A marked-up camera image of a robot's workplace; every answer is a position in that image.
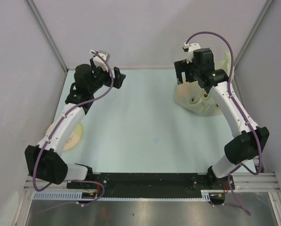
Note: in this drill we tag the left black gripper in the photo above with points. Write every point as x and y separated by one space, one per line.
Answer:
118 78

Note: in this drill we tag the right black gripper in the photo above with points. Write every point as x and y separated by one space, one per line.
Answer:
182 66

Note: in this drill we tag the translucent plastic avocado-print bag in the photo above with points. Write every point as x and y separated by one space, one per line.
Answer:
198 99

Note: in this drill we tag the beige round plate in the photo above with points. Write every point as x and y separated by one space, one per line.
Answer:
73 140

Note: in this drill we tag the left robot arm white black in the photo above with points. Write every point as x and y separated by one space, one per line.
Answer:
44 159

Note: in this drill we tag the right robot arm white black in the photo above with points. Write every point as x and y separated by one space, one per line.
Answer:
248 140

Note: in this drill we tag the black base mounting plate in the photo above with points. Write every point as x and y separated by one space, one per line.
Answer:
162 186

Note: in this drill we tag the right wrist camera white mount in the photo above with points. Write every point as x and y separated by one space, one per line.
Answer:
189 49

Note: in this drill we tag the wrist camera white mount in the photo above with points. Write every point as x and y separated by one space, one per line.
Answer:
189 49
100 59

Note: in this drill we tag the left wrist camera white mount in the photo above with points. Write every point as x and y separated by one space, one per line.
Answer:
100 59

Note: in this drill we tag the white slotted cable duct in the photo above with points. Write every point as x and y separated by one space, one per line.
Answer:
86 197

